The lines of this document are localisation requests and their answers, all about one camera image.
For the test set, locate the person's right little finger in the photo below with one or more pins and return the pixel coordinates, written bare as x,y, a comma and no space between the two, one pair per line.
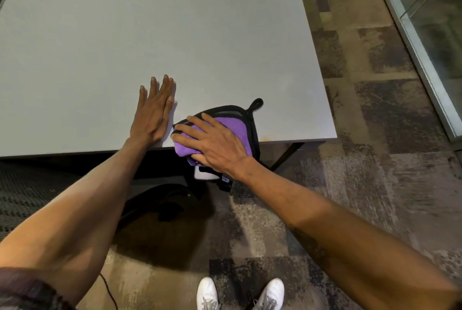
213,120

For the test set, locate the person's left little finger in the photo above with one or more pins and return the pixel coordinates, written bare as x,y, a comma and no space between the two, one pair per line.
142,95

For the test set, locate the person's right middle finger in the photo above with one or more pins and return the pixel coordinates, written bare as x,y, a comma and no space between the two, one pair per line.
187,129

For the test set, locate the person's right thumb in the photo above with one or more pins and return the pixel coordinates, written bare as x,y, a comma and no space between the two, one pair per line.
199,158

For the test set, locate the white left shoe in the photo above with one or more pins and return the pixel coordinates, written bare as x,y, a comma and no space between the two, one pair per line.
207,293

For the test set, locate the person's right forearm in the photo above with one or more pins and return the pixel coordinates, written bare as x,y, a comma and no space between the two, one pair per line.
335,241

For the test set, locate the white right shoe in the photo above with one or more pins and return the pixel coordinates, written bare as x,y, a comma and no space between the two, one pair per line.
270,295

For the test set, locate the glass partition with metal frame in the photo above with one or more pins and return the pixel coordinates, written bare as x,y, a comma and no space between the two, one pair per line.
426,31

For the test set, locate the black office chair base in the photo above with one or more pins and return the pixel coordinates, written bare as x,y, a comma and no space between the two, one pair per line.
158,201

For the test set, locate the dark shirt sleeve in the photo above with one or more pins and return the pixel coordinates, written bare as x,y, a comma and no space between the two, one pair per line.
25,290

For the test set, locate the purple cloth with black trim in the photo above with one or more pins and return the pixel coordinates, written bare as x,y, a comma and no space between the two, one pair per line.
240,129

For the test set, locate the person's left forearm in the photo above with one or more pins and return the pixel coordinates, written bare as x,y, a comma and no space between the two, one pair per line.
72,208

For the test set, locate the white shoe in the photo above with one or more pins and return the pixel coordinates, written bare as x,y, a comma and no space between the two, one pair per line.
207,293
270,295

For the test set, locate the person's left middle finger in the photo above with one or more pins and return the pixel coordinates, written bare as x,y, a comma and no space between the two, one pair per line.
163,86

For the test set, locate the black mesh chair seat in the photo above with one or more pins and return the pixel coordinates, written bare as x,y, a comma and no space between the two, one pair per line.
32,190

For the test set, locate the black table leg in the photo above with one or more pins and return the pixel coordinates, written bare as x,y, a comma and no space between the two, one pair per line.
287,156

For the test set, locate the person's left hand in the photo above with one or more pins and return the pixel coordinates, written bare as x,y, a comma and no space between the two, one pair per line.
151,118

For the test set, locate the person's left thumb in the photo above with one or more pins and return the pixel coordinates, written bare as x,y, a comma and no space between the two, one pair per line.
167,114

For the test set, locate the person's right hand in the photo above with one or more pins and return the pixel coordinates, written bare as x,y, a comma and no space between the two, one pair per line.
216,145

